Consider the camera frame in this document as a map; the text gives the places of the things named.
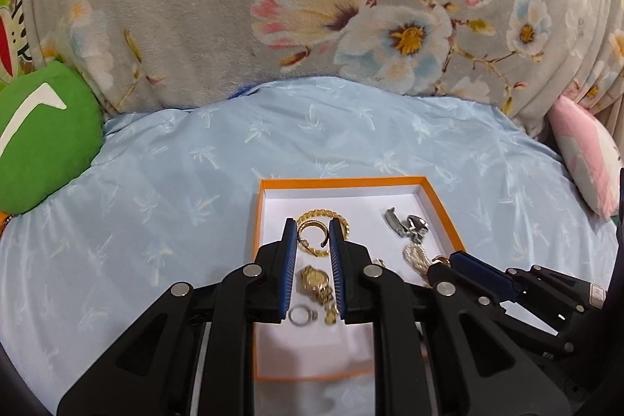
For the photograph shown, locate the white pearl bracelet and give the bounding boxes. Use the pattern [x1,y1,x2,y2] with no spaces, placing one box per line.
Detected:
[402,243,433,278]

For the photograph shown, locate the silver wrist watch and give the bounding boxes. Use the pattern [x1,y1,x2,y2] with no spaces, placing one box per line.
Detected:
[384,207,429,245]

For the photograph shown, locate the silver ring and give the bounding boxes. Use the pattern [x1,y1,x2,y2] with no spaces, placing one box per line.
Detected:
[286,304,319,329]

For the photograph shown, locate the gold wrist watch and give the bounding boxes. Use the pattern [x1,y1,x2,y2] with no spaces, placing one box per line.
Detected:
[297,265,339,325]

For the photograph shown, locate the gold cuff bangle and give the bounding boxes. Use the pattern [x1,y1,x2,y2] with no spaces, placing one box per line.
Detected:
[296,208,350,239]

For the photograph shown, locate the gold hoop earring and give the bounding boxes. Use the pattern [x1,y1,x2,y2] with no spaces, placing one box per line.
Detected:
[431,255,450,266]
[297,219,329,258]

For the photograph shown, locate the orange jewelry box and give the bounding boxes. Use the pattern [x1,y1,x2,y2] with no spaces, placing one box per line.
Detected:
[254,175,463,382]

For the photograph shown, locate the pink floral pillow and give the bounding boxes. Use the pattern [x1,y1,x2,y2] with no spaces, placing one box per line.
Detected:
[548,96,623,220]

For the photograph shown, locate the light blue palm bedsheet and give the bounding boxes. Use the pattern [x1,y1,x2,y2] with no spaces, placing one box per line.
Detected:
[1,77,618,410]

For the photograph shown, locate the green plush cushion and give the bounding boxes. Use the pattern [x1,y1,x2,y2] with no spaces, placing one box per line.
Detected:
[1,60,104,215]

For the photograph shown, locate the colourful monkey cartoon blanket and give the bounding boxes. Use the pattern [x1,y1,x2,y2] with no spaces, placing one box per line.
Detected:
[0,0,34,89]

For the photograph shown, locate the grey floral blanket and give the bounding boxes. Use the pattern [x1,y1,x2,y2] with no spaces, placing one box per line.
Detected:
[23,0,623,133]

